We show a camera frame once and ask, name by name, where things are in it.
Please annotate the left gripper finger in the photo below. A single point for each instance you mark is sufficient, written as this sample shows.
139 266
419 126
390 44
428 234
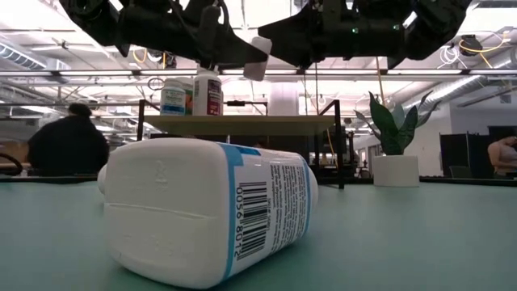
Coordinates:
238 54

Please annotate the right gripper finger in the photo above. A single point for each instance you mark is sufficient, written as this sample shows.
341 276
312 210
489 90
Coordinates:
299 36

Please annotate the small translucent white bottle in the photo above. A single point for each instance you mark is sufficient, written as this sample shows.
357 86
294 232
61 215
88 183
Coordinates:
258 60

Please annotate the white bottle maroon label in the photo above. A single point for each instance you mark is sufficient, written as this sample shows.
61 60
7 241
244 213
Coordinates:
207 97

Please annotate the small white bottle blue label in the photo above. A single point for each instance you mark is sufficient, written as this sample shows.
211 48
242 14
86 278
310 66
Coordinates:
173 101

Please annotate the large white bottle blue label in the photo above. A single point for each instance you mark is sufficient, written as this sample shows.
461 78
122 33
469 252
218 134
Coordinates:
173 210

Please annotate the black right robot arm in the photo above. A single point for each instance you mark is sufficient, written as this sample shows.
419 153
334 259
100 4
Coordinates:
436 24

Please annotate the long horizontal light bar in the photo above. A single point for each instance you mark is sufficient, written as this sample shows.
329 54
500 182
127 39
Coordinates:
101 72

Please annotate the green snake plant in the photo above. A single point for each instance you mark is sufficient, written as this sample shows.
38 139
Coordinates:
387 129

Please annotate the white round plant pot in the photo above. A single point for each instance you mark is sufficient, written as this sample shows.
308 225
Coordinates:
396 171

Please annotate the black room partition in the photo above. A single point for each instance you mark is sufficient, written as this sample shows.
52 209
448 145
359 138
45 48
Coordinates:
464 149

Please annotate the person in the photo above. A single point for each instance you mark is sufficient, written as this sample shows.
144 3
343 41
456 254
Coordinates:
503 157
66 145

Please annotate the green table mat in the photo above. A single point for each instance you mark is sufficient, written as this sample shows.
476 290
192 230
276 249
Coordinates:
404 242

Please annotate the wooden shelf black metal frame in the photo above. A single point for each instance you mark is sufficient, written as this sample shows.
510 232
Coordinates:
242 125

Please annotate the silver ventilation duct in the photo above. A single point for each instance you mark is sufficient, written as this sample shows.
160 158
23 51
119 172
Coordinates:
456 87

